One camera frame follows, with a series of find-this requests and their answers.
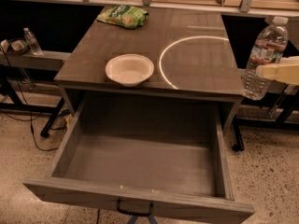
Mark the open grey top drawer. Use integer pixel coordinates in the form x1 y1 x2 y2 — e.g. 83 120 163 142
23 92 254 224

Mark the black floor cable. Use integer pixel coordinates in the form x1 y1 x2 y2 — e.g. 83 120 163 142
0 45 68 152

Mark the small background water bottle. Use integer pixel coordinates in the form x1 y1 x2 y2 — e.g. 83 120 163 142
23 27 42 55

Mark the clear plastic water bottle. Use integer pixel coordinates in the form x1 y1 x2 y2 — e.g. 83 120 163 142
241 16 289 100

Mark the black drawer handle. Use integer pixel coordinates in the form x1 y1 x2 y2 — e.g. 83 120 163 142
116 199 153 217

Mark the grey wooden cabinet table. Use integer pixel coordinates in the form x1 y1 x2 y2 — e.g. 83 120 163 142
55 7 242 131

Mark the green snack bag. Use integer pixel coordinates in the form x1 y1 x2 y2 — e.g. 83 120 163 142
97 5 149 29

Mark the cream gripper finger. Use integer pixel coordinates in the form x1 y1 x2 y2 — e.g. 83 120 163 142
256 56 299 85

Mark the white paper bowl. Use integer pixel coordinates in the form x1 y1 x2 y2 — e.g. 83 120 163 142
106 54 154 87

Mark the grey side bench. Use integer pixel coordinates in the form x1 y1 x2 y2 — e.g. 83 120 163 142
0 50 70 71

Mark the round tray with items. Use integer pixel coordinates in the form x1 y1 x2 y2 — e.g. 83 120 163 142
0 39 28 56

